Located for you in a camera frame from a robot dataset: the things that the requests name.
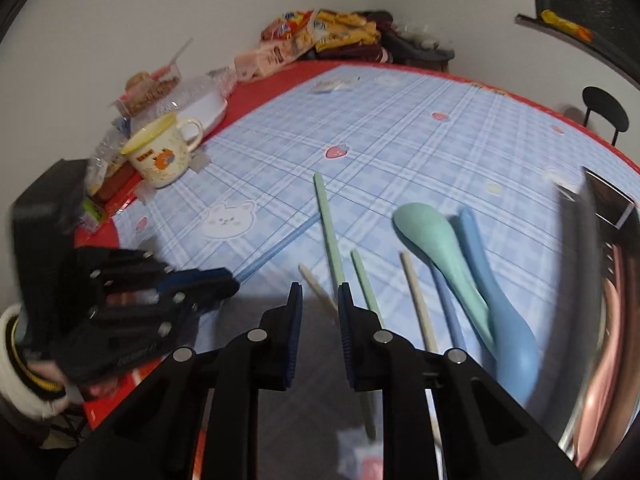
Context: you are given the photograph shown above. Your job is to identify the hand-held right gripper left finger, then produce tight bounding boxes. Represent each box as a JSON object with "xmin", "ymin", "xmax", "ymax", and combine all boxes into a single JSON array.
[{"xmin": 55, "ymin": 282, "xmax": 304, "ymax": 480}]

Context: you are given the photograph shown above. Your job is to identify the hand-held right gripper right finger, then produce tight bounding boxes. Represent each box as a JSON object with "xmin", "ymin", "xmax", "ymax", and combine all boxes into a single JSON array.
[{"xmin": 338, "ymin": 282, "xmax": 583, "ymax": 480}]

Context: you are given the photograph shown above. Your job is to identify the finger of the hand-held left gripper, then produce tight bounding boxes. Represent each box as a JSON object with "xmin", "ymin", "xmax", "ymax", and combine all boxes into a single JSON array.
[
  {"xmin": 54, "ymin": 285, "xmax": 241, "ymax": 382},
  {"xmin": 75, "ymin": 249, "xmax": 239, "ymax": 294}
]

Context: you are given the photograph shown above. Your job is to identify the beige chopstick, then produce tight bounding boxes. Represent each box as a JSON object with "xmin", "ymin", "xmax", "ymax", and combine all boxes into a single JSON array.
[
  {"xmin": 298, "ymin": 264, "xmax": 340, "ymax": 318},
  {"xmin": 400, "ymin": 252, "xmax": 440, "ymax": 353}
]

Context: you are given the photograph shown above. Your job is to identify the green chopstick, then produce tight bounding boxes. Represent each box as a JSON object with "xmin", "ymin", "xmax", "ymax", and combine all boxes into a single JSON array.
[
  {"xmin": 313, "ymin": 172, "xmax": 377, "ymax": 441},
  {"xmin": 351, "ymin": 249, "xmax": 386, "ymax": 328}
]

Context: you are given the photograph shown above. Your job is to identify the blue chopstick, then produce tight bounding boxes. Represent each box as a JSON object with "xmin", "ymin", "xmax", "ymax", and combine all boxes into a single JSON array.
[
  {"xmin": 234, "ymin": 214, "xmax": 321, "ymax": 282},
  {"xmin": 431, "ymin": 265, "xmax": 467, "ymax": 351}
]

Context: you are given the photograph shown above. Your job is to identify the green spoon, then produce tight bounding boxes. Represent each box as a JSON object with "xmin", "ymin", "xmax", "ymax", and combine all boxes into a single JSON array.
[{"xmin": 391, "ymin": 202, "xmax": 498, "ymax": 356}]

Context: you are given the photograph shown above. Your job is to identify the blue spoon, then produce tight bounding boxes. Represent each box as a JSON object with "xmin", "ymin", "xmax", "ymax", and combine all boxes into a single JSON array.
[{"xmin": 450, "ymin": 207, "xmax": 541, "ymax": 406}]

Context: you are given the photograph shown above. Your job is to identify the steel utensil tray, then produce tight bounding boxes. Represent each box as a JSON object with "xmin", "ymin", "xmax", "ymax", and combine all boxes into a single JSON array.
[{"xmin": 550, "ymin": 165, "xmax": 640, "ymax": 476}]

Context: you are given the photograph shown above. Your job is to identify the pink spoon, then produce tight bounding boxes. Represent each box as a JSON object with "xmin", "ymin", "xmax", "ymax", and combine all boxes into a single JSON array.
[{"xmin": 575, "ymin": 255, "xmax": 633, "ymax": 466}]

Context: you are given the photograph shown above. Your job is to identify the clear plastic packets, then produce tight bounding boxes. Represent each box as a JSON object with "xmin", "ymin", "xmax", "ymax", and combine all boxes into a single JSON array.
[{"xmin": 85, "ymin": 125, "xmax": 132, "ymax": 196}]

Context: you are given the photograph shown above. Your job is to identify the cream mug with yellow rim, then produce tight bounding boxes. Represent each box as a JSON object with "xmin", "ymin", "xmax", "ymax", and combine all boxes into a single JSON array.
[{"xmin": 121, "ymin": 112, "xmax": 205, "ymax": 188}]

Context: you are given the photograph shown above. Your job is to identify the snack cup with red lid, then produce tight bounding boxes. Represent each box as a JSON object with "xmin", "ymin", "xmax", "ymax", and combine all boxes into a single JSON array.
[{"xmin": 112, "ymin": 65, "xmax": 181, "ymax": 116}]

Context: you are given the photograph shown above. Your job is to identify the clear plastic bowl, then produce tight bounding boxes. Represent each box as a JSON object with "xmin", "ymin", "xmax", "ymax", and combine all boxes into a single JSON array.
[{"xmin": 175, "ymin": 72, "xmax": 236, "ymax": 131}]

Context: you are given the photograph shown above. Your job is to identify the red tablecloth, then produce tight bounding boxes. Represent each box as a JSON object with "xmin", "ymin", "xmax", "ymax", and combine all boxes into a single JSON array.
[{"xmin": 75, "ymin": 57, "xmax": 640, "ymax": 480}]

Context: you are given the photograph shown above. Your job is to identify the blue plaid table mat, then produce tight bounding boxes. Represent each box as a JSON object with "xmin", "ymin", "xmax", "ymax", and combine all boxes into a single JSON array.
[{"xmin": 115, "ymin": 62, "xmax": 640, "ymax": 480}]

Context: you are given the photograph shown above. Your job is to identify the clear plastic fork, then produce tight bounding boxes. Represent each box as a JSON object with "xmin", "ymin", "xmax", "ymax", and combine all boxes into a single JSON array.
[{"xmin": 150, "ymin": 37, "xmax": 193, "ymax": 78}]

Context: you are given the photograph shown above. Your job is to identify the pink snack bag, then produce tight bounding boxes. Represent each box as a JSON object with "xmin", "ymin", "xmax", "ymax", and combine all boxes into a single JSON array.
[{"xmin": 235, "ymin": 40, "xmax": 313, "ymax": 81}]

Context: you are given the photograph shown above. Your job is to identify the white paper labels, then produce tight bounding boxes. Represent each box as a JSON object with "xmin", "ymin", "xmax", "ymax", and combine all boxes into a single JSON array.
[{"xmin": 310, "ymin": 77, "xmax": 361, "ymax": 93}]

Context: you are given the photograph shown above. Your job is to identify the orange snack bag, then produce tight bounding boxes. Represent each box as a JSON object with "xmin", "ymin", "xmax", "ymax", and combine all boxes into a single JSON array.
[{"xmin": 260, "ymin": 10, "xmax": 321, "ymax": 43}]

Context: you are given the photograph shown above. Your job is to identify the black round chair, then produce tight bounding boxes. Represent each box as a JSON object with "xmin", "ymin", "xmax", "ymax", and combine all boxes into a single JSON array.
[{"xmin": 581, "ymin": 86, "xmax": 630, "ymax": 146}]

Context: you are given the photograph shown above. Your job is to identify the dark window sill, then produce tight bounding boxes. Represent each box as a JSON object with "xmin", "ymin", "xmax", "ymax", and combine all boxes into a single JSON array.
[{"xmin": 515, "ymin": 12, "xmax": 640, "ymax": 106}]

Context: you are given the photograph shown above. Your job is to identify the yellow snack packet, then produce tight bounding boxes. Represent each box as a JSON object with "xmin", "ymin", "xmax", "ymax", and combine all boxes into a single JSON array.
[{"xmin": 540, "ymin": 10, "xmax": 593, "ymax": 43}]

